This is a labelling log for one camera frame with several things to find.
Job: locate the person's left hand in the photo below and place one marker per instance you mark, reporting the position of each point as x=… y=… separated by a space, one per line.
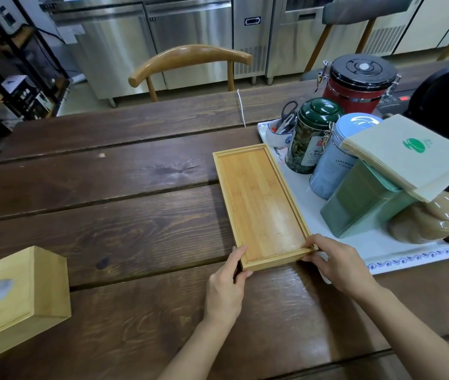
x=222 y=290

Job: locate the person's right hand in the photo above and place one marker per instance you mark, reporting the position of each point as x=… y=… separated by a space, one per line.
x=341 y=267

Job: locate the person's left thumb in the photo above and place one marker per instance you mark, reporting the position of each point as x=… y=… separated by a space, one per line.
x=245 y=276

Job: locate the person's right thumb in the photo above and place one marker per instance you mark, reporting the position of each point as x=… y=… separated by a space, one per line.
x=309 y=254

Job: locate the bamboo tray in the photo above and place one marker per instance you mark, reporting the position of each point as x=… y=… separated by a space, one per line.
x=260 y=203

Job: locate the person's left forearm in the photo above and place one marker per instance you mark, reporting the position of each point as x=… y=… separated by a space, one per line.
x=192 y=348

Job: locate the person's right forearm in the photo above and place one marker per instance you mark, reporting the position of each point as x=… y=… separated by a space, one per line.
x=414 y=336

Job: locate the white tray with blue pattern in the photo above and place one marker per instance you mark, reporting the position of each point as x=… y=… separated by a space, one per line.
x=370 y=241

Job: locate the green rectangular tin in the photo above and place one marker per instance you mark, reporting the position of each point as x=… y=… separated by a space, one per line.
x=361 y=205

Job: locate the light blue round tin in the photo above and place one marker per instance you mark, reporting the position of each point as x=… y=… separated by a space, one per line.
x=337 y=162

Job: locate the dark green round tea tin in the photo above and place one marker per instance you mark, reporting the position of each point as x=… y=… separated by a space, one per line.
x=309 y=140

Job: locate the white blue patterned cup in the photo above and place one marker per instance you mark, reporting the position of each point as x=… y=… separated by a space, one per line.
x=275 y=136

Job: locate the beige ceramic jar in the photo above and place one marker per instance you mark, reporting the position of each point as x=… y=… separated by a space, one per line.
x=430 y=219

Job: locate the scissors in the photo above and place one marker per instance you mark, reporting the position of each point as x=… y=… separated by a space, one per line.
x=287 y=114

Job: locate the stack of beige paper napkins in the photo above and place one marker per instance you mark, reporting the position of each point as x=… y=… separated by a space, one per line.
x=410 y=154

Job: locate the black induction cooker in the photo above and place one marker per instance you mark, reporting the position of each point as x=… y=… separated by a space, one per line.
x=392 y=102

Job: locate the red canister with black lid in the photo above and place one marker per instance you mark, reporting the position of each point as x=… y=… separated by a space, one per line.
x=357 y=81

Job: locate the black kettle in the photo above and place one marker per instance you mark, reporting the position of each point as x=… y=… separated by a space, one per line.
x=446 y=100

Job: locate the wooden chair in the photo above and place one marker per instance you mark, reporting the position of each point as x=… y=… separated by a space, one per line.
x=187 y=63

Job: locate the bamboo tissue box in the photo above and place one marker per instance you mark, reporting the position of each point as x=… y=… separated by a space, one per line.
x=14 y=300

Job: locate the grey padded chair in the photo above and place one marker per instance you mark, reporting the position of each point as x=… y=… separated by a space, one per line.
x=361 y=19

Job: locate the stainless steel counter fridge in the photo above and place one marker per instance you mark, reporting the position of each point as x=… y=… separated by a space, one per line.
x=145 y=39

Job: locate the black metal shelf rack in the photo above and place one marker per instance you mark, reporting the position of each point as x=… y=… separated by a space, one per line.
x=7 y=71

